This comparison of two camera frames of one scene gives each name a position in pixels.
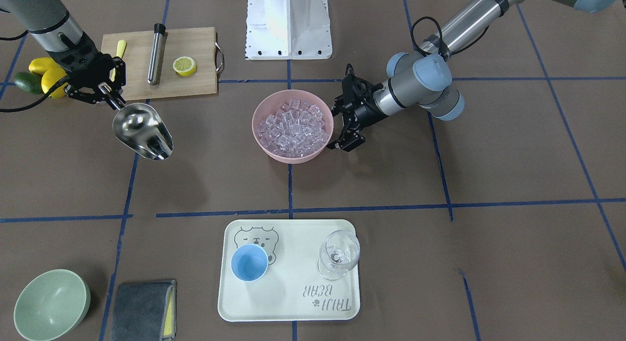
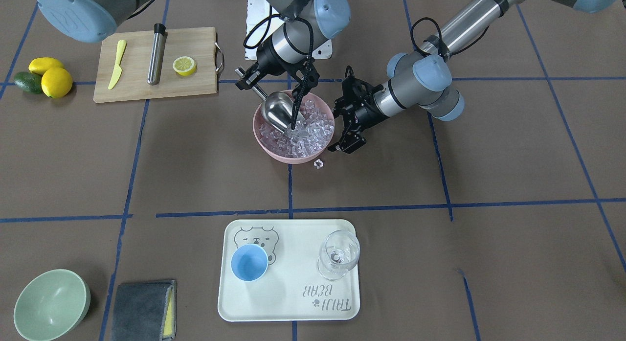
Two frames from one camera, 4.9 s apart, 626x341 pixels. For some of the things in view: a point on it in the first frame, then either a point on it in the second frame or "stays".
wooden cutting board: x=199 y=44 stays
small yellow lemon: x=40 y=65 stays
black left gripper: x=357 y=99 stays
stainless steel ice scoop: x=139 y=126 → x=278 y=109
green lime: x=29 y=82 stays
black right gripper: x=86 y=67 → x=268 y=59
